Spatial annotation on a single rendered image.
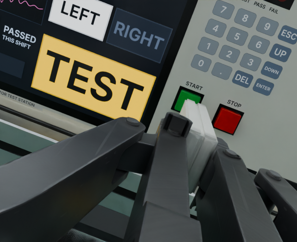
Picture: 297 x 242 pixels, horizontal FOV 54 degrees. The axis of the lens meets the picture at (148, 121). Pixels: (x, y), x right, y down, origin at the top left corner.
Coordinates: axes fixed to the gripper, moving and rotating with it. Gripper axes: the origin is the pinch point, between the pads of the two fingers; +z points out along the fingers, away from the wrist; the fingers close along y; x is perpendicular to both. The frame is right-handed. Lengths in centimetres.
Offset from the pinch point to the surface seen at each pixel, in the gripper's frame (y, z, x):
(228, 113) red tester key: 3.6, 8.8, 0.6
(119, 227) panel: -0.9, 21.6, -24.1
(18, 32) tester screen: -16.0, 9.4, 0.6
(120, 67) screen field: -6.5, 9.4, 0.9
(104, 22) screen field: -9.0, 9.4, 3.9
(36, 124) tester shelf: -12.1, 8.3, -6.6
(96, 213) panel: -5.0, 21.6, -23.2
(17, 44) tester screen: -15.9, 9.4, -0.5
